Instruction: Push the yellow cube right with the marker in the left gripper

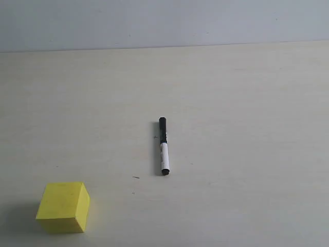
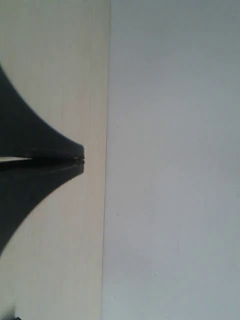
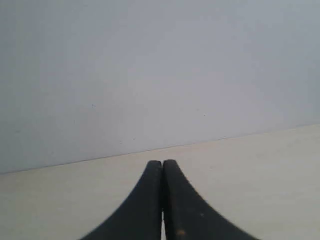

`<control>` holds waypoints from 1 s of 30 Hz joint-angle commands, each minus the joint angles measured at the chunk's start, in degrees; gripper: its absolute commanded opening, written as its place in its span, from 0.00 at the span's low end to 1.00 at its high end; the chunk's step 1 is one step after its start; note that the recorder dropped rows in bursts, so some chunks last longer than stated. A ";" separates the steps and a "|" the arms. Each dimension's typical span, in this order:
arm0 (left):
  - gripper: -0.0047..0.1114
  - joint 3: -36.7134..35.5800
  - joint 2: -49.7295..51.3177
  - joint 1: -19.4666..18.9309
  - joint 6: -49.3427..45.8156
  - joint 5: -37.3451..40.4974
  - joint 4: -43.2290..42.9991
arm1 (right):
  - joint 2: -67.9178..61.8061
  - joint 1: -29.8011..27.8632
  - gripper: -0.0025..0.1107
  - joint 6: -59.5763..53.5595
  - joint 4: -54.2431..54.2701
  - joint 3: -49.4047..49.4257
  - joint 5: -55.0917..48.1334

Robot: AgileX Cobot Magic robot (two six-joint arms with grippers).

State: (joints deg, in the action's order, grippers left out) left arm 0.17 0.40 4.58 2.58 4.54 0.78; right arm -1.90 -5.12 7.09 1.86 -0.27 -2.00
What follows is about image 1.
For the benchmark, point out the black and white whiteboard marker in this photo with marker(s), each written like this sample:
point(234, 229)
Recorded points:
point(164, 153)

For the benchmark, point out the yellow foam cube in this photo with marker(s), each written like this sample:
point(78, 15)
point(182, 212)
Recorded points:
point(63, 208)

